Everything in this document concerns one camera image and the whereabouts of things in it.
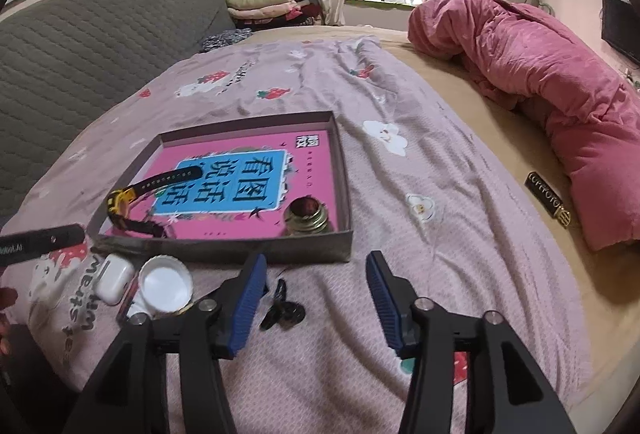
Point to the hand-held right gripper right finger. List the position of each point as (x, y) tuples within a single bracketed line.
[(382, 304)]

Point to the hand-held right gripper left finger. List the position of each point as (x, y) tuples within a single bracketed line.
[(247, 304)]

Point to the dark purple shallow box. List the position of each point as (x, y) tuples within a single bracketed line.
[(225, 250)]

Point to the red and black marker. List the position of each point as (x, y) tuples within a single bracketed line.
[(127, 301)]

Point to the person's left hand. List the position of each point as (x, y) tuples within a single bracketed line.
[(5, 299)]

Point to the white jar lid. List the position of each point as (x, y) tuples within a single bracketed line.
[(165, 284)]

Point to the white earbuds case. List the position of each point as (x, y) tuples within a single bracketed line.
[(112, 279)]

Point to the printed pink blanket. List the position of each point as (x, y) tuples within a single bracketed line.
[(400, 214)]

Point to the pink book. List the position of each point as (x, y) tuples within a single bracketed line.
[(310, 174)]

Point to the black and yellow watch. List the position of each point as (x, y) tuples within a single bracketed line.
[(170, 176)]

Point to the grey quilted headboard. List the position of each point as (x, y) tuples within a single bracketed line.
[(75, 64)]

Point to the black mattress label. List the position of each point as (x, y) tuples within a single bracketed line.
[(547, 196)]

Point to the tan bed sheet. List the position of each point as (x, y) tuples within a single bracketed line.
[(450, 79)]

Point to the dark patterned cloth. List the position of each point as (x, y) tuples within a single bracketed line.
[(225, 40)]

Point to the pink quilt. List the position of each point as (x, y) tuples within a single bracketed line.
[(550, 79)]

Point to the stack of folded clothes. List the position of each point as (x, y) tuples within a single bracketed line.
[(260, 1)]

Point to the white metal rack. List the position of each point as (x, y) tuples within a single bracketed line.
[(539, 5)]

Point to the black television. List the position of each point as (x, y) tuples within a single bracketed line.
[(620, 26)]

